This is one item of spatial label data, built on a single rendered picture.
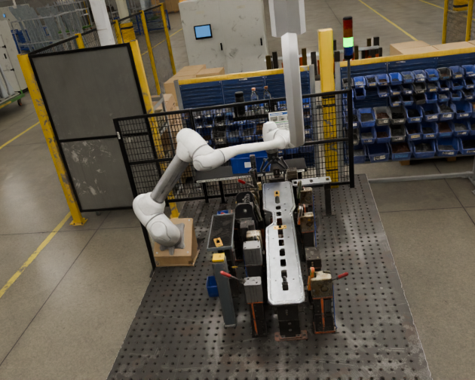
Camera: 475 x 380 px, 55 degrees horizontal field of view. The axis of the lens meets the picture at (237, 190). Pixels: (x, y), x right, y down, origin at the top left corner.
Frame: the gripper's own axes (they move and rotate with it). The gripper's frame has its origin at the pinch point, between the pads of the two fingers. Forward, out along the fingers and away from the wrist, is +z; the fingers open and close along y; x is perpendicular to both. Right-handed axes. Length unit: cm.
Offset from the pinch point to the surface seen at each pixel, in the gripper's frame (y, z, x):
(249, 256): -18, 8, -83
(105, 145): -181, 17, 166
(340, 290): 32, 43, -76
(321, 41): 45, -80, 58
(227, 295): -32, 22, -98
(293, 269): 5, 13, -91
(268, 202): -6.7, 13.1, -11.6
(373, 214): 71, 43, 8
